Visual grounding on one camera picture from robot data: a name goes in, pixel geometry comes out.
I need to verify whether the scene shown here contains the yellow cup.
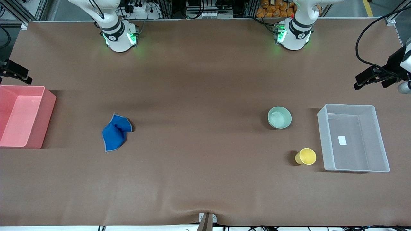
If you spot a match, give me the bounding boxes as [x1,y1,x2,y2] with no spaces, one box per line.
[295,148,317,166]

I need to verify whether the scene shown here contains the blue cloth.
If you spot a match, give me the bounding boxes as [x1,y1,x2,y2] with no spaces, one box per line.
[102,113,133,152]

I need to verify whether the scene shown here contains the light green bowl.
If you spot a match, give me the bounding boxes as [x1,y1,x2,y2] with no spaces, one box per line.
[268,106,292,129]

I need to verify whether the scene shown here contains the pink plastic bin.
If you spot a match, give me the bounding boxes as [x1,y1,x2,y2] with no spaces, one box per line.
[0,85,57,149]

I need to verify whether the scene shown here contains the clear plastic bin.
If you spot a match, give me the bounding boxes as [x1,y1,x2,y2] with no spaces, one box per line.
[317,104,390,173]

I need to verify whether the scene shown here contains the orange snack pile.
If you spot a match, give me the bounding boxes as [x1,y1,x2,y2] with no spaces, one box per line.
[256,0,296,18]

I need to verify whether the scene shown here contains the white power strip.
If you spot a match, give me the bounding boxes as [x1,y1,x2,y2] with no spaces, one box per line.
[121,2,162,19]

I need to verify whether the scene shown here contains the grey power strip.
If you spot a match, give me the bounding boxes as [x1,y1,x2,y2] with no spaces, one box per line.
[187,11,234,19]

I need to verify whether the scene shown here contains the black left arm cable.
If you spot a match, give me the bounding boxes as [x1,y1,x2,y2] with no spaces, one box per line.
[355,6,411,78]

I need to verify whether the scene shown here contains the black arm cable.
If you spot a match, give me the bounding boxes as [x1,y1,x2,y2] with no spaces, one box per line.
[87,0,106,19]
[355,6,411,78]

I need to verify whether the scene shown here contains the aluminium frame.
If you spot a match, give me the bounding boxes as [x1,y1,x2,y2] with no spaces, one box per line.
[0,0,48,26]
[384,0,411,25]

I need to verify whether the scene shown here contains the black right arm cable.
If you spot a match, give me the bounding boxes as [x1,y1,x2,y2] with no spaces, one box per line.
[87,0,106,19]

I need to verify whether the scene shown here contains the metal table edge bracket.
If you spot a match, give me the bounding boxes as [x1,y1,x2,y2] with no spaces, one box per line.
[199,212,217,231]

